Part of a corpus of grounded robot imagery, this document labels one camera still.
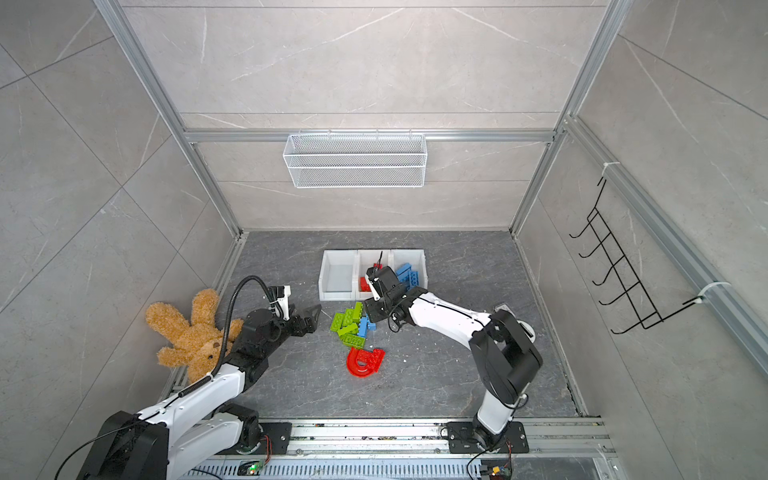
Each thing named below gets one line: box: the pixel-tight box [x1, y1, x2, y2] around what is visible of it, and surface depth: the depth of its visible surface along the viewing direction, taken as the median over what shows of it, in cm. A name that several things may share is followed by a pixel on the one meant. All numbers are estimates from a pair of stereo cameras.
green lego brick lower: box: [340, 333, 366, 350], surface depth 90 cm
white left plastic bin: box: [318, 249, 357, 301], surface depth 103 cm
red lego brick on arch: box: [356, 348, 386, 373], surface depth 86 cm
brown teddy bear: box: [145, 289, 244, 383], surface depth 83 cm
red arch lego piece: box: [346, 347, 386, 378], surface depth 86 cm
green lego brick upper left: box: [330, 312, 345, 332], surface depth 95 cm
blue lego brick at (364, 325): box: [358, 313, 376, 338], surface depth 92 cm
